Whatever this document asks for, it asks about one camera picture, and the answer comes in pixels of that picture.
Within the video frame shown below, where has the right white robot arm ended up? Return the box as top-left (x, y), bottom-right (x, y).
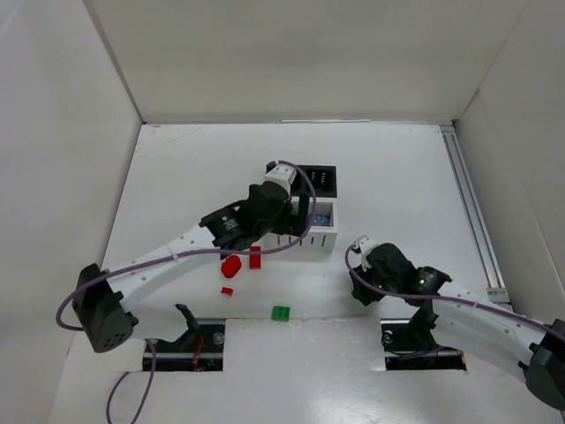
top-left (344, 236), bottom-right (564, 411)

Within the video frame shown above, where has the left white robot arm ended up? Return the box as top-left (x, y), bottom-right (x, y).
top-left (71, 181), bottom-right (316, 353)

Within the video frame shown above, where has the red rectangular lego brick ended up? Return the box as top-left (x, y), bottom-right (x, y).
top-left (249, 246), bottom-right (261, 270)

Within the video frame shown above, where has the purple printed lego in container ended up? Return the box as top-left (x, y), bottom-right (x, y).
top-left (313, 214), bottom-right (333, 227)

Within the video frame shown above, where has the white two-compartment container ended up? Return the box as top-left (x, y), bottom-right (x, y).
top-left (260, 196), bottom-right (338, 259)

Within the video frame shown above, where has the black two-compartment container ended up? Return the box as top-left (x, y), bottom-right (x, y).
top-left (290, 164), bottom-right (337, 199)

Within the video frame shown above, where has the red heart-shaped lego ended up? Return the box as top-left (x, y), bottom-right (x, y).
top-left (221, 255), bottom-right (242, 279)

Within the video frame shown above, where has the light green lego brick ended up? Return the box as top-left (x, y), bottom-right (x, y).
top-left (271, 306), bottom-right (291, 322)

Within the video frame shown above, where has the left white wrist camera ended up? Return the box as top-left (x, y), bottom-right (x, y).
top-left (264, 161), bottom-right (297, 193)

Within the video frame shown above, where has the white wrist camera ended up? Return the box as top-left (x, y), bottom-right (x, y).
top-left (352, 235), bottom-right (379, 271)
top-left (264, 161), bottom-right (297, 193)

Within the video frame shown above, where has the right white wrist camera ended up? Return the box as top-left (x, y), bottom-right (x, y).
top-left (352, 235), bottom-right (379, 271)

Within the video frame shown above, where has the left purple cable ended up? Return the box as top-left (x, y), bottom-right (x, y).
top-left (55, 159), bottom-right (317, 424)

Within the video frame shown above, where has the aluminium rail on right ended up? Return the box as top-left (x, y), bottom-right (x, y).
top-left (440, 125), bottom-right (512, 310)

